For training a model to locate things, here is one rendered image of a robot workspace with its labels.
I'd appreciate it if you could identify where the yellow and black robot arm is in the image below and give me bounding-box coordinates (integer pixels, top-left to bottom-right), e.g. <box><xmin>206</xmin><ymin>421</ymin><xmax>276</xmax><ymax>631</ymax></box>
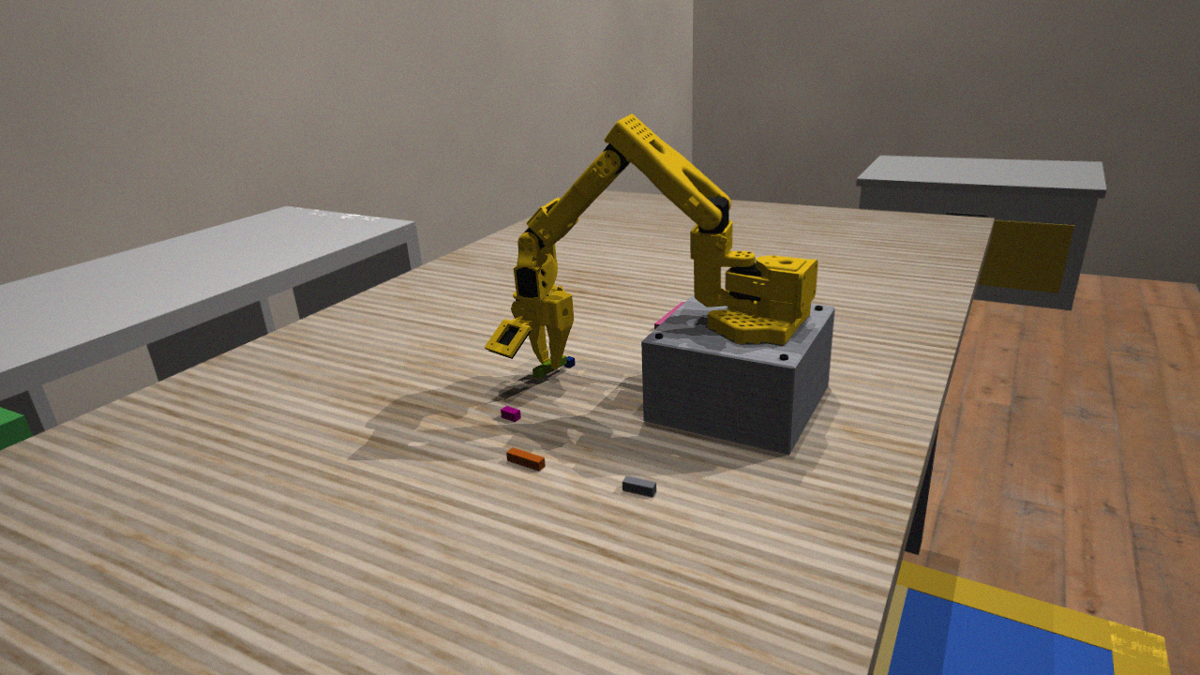
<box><xmin>514</xmin><ymin>114</ymin><xmax>812</xmax><ymax>345</ymax></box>

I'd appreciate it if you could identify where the lime green rod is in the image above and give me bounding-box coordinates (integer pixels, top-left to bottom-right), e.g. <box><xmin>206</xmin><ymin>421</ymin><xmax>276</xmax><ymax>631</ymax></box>
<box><xmin>532</xmin><ymin>356</ymin><xmax>568</xmax><ymax>380</ymax></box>

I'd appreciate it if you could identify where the orange rectangular rod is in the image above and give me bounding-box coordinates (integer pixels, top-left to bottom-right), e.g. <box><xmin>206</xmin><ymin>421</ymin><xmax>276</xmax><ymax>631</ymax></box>
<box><xmin>506</xmin><ymin>447</ymin><xmax>546</xmax><ymax>471</ymax></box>

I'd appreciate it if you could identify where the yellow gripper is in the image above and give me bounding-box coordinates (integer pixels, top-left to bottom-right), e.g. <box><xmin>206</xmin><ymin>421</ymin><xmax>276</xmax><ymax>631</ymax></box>
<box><xmin>485</xmin><ymin>283</ymin><xmax>574</xmax><ymax>369</ymax></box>

